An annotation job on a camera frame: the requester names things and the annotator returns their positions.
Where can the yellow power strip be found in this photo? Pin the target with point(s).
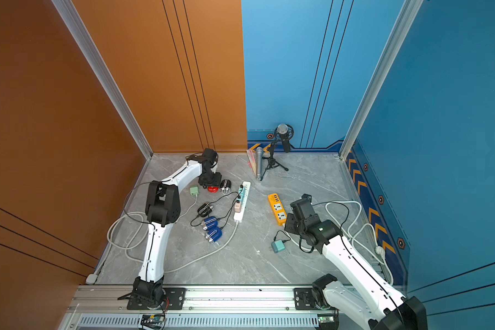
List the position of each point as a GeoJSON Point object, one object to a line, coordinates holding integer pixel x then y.
{"type": "Point", "coordinates": [277, 209]}

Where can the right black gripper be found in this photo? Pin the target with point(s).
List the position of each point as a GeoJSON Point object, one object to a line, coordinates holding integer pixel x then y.
{"type": "Point", "coordinates": [290, 219]}

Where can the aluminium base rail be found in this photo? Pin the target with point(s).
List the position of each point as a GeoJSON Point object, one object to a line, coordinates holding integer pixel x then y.
{"type": "Point", "coordinates": [233, 306]}

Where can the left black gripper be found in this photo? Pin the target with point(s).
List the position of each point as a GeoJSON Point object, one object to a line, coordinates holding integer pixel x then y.
{"type": "Point", "coordinates": [216, 183]}

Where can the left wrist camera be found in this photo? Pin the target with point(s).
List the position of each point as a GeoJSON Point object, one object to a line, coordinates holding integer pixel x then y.
{"type": "Point", "coordinates": [209, 158]}

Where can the grey handheld microphone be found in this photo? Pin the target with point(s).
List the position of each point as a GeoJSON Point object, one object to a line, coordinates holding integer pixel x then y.
{"type": "Point", "coordinates": [259, 162]}

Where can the black microphone on tripod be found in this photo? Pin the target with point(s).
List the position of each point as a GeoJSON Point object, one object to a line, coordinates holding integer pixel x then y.
{"type": "Point", "coordinates": [282, 135]}

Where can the white power strip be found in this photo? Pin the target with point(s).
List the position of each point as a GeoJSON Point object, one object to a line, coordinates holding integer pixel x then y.
{"type": "Point", "coordinates": [242, 196]}

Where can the green USB charger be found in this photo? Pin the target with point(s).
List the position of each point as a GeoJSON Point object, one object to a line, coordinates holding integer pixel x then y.
{"type": "Point", "coordinates": [194, 191]}

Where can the teal USB charger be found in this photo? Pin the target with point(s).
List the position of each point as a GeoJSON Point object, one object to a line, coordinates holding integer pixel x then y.
{"type": "Point", "coordinates": [278, 246]}

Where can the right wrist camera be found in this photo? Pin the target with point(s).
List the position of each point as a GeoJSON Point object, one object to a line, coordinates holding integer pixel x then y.
{"type": "Point", "coordinates": [303, 209]}

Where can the blue electric shaver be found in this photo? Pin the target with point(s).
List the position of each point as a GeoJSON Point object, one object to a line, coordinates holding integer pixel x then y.
{"type": "Point", "coordinates": [210, 223]}
{"type": "Point", "coordinates": [213, 234]}

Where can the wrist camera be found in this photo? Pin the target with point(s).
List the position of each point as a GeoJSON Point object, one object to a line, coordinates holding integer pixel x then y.
{"type": "Point", "coordinates": [209, 158]}
{"type": "Point", "coordinates": [303, 209]}

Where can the black electric shaver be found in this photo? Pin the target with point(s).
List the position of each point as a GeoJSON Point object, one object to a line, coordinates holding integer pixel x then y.
{"type": "Point", "coordinates": [205, 210]}
{"type": "Point", "coordinates": [225, 186]}

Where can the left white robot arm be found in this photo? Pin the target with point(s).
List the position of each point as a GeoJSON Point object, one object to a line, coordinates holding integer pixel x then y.
{"type": "Point", "coordinates": [163, 209]}

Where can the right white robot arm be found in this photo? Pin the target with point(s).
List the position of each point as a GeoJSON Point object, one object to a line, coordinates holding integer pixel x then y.
{"type": "Point", "coordinates": [354, 268]}

